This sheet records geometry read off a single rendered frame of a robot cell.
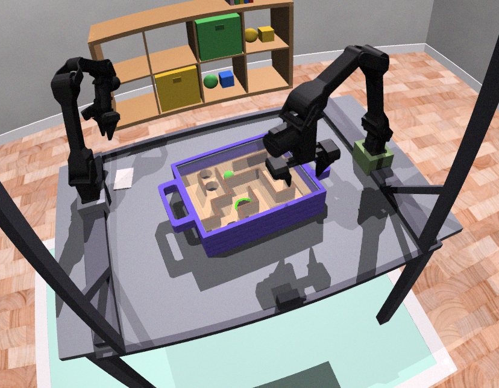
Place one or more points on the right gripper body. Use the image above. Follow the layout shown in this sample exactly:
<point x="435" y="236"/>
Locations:
<point x="302" y="154"/>

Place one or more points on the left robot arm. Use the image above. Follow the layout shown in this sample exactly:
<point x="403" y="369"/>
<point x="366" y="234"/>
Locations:
<point x="65" y="86"/>

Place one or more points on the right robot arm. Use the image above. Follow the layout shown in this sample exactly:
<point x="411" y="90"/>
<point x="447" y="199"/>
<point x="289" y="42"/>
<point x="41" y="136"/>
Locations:
<point x="308" y="99"/>

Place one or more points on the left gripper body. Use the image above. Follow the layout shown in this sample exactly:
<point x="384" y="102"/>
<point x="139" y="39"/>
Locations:
<point x="108" y="115"/>

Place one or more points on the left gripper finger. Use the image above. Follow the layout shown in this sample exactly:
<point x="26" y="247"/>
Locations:
<point x="101" y="127"/>
<point x="110" y="128"/>

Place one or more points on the purple wooden maze board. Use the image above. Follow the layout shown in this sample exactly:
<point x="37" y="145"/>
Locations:
<point x="232" y="199"/>

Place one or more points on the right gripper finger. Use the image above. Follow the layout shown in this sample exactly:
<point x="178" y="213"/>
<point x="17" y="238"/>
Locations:
<point x="321" y="165"/>
<point x="288" y="179"/>

